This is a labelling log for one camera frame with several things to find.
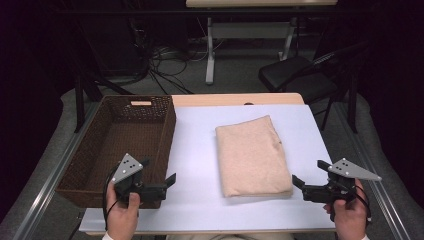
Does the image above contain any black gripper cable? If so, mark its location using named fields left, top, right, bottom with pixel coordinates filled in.
left=353, top=184, right=373, bottom=224
left=101, top=163, right=122, bottom=232

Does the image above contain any grey metal rail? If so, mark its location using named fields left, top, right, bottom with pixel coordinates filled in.
left=12, top=101, right=101, bottom=240
left=333, top=99, right=412, bottom=240

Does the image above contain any black folding chair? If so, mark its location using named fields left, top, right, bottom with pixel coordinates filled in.
left=257, top=42, right=372, bottom=134

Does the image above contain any person's right hand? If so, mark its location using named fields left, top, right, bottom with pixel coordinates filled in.
left=323, top=178, right=370, bottom=240

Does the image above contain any beige cloth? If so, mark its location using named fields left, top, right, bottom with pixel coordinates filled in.
left=214, top=115, right=294, bottom=198

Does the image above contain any black metal stand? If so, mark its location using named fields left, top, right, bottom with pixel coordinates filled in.
left=73, top=64, right=134, bottom=134

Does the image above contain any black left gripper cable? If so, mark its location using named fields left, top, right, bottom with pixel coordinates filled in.
left=101, top=163, right=122, bottom=232

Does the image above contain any brown wicker basket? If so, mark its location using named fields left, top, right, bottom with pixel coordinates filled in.
left=55, top=94, right=177, bottom=210

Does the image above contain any tangle of floor cables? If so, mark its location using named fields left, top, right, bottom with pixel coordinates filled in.
left=128, top=13, right=214, bottom=96

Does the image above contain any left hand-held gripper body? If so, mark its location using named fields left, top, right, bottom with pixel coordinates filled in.
left=111, top=152, right=168, bottom=204

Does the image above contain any white table mat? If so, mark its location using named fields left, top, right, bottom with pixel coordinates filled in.
left=79, top=103, right=336, bottom=233

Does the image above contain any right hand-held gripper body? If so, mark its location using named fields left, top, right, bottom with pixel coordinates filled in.
left=301, top=157, right=383, bottom=205

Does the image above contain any white-framed desk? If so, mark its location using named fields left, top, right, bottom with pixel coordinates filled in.
left=185, top=0, right=339, bottom=86

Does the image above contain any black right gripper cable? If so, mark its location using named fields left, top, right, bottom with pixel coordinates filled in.
left=353, top=184, right=373, bottom=224

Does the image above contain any person's left hand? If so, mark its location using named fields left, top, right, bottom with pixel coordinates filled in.
left=105, top=186, right=141, bottom=240

